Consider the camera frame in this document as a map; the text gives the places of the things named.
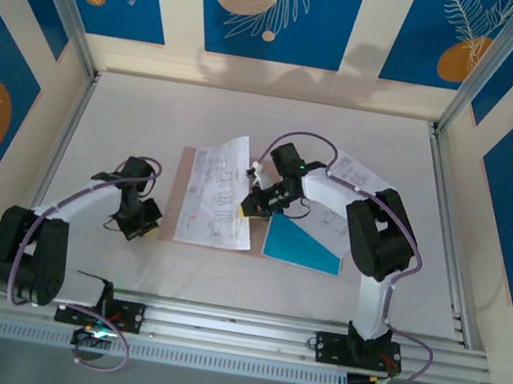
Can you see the long aluminium base rail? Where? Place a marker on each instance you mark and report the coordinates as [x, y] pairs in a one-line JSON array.
[[236, 333]]

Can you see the white sheet with line drawings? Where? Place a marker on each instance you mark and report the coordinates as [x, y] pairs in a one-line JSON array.
[[214, 204]]

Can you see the aluminium table side rail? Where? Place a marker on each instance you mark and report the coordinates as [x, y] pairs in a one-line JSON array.
[[64, 143], [439, 143]]

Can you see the blue sheet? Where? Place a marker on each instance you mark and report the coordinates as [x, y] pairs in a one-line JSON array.
[[296, 249]]

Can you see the white sheet with text block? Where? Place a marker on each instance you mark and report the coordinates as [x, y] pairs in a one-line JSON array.
[[354, 172]]

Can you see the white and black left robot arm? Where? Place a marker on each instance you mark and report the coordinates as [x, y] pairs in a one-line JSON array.
[[86, 202]]

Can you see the beige paper folder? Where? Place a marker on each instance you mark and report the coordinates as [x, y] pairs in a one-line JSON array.
[[177, 198]]

